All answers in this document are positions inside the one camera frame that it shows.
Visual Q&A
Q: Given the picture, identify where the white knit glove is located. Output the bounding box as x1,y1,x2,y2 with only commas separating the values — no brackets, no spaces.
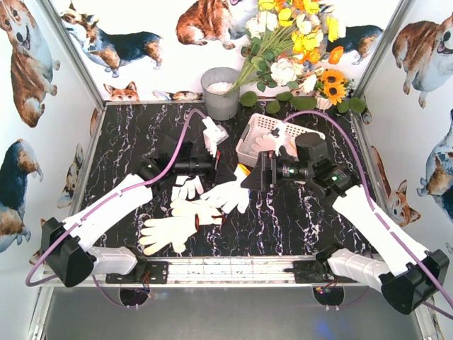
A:
200,163,250,215
171,176,204,201

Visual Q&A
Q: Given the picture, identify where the yellow dotted knit glove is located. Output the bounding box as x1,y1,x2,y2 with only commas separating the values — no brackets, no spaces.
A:
248,133,297,157

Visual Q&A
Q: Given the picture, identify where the white plastic storage basket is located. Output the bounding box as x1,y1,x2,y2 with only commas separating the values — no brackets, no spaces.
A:
236,113,325,167

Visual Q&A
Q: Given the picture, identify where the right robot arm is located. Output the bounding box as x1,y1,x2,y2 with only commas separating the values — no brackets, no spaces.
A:
241,132,449,315

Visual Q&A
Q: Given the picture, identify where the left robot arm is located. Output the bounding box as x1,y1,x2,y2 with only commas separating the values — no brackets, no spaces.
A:
40,137,221,288

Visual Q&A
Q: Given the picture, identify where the cream leather glove rear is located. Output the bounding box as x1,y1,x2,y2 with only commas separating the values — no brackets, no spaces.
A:
170,198,226,225

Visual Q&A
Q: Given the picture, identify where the cream leather glove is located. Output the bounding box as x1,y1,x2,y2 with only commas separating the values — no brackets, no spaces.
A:
170,198,226,225
139,215,199,256

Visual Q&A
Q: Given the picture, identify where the cream leather glove front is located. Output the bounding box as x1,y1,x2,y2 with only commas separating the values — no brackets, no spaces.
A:
139,215,199,256

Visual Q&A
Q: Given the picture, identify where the grey metal bucket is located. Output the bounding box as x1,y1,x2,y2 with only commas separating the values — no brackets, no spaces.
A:
200,67,240,121

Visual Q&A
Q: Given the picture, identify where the sunflower pot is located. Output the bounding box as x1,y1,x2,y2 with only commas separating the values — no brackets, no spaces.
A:
314,69,354,111

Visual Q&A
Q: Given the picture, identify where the artificial flower bouquet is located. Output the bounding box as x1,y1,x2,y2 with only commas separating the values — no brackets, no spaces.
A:
230,1,346,93

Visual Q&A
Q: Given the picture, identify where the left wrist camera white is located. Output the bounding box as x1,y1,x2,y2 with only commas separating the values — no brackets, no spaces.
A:
202,117,229,156

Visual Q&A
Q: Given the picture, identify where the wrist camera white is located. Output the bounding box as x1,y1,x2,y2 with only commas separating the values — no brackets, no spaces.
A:
270,125,291,152
202,117,229,156

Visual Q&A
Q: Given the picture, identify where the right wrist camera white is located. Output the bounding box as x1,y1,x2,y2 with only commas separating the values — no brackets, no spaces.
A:
270,125,291,152

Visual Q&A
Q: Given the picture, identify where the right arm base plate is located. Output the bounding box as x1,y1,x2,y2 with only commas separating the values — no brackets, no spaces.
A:
293,261,335,283

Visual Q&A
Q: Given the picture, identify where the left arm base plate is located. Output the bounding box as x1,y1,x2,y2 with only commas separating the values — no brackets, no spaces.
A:
105,261,169,284

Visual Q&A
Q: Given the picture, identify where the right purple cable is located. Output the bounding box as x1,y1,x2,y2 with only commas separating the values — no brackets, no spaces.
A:
281,110,453,316

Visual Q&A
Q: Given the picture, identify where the purple cable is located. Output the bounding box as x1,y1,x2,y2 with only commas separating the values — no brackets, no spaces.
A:
281,110,453,316
26,108,212,309

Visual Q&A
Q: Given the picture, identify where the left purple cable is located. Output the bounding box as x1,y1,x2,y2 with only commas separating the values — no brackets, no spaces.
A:
26,108,212,309

